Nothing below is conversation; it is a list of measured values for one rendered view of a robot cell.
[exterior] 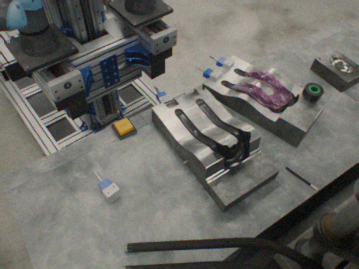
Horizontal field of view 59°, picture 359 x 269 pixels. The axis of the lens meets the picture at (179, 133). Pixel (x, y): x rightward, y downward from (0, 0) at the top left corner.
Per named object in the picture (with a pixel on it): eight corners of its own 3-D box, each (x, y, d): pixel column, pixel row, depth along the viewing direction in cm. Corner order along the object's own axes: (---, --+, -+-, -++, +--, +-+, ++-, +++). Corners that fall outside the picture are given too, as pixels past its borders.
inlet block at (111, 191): (90, 179, 121) (87, 172, 116) (102, 171, 123) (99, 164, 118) (109, 204, 115) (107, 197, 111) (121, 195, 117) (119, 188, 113)
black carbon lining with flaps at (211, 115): (171, 114, 132) (172, 99, 125) (202, 99, 138) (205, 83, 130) (223, 176, 116) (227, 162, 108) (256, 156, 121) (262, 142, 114)
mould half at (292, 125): (200, 91, 151) (202, 73, 142) (231, 64, 163) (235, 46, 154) (296, 148, 133) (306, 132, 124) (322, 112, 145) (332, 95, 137)
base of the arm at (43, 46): (15, 42, 130) (5, 21, 122) (50, 29, 136) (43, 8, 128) (30, 61, 124) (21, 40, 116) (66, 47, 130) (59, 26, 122)
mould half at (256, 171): (152, 121, 139) (151, 100, 128) (200, 98, 148) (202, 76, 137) (223, 212, 114) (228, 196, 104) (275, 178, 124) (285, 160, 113)
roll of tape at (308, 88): (300, 98, 135) (303, 92, 132) (303, 85, 140) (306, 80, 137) (319, 104, 133) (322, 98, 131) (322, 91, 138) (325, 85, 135)
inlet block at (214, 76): (192, 73, 154) (193, 65, 149) (198, 68, 156) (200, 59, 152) (214, 86, 149) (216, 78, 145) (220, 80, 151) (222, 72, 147)
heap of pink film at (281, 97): (227, 90, 143) (230, 77, 137) (247, 70, 152) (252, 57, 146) (278, 119, 134) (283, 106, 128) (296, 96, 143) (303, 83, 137)
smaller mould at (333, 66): (309, 69, 163) (315, 58, 157) (329, 59, 168) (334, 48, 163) (341, 92, 153) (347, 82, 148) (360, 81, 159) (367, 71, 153)
